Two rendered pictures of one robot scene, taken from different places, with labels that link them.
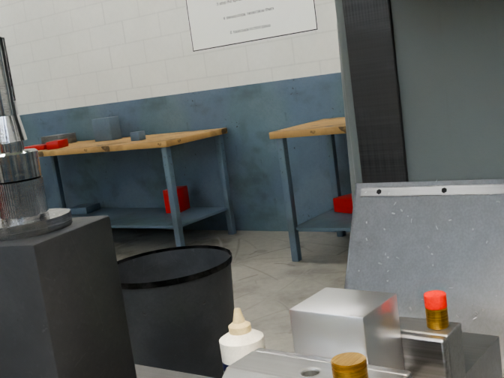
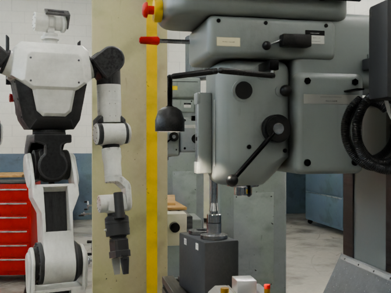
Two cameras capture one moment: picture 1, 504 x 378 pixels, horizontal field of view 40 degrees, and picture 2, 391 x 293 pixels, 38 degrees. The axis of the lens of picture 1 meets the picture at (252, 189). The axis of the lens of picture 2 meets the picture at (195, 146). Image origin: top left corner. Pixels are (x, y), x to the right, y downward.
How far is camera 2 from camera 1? 122 cm
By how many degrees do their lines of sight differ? 42
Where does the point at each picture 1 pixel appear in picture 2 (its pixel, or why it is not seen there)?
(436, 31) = (363, 201)
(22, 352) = (199, 273)
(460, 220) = (356, 277)
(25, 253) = (203, 245)
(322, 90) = not seen: outside the picture
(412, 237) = (344, 279)
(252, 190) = not seen: outside the picture
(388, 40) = (351, 200)
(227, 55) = not seen: outside the picture
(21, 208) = (210, 231)
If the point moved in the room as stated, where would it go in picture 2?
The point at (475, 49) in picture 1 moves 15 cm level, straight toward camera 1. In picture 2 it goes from (370, 211) to (330, 215)
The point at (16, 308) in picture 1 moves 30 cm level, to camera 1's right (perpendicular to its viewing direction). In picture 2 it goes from (200, 260) to (280, 274)
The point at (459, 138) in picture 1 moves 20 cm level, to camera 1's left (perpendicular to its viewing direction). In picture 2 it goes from (365, 245) to (304, 237)
